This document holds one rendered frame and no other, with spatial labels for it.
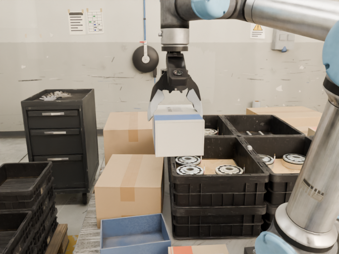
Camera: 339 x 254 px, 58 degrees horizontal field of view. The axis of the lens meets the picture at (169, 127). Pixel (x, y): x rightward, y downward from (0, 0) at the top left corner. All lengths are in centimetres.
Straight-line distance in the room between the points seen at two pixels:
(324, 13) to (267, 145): 79
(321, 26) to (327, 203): 33
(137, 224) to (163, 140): 40
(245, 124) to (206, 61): 279
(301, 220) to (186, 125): 32
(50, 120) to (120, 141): 104
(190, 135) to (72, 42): 380
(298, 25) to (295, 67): 421
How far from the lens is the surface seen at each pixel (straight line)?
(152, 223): 106
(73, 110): 243
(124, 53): 435
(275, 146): 138
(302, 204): 61
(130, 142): 154
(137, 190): 103
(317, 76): 509
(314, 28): 69
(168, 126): 73
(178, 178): 92
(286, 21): 72
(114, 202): 106
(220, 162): 130
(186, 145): 75
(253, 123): 175
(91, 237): 109
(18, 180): 214
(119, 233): 107
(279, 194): 103
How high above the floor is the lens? 132
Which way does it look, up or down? 16 degrees down
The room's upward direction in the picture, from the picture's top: straight up
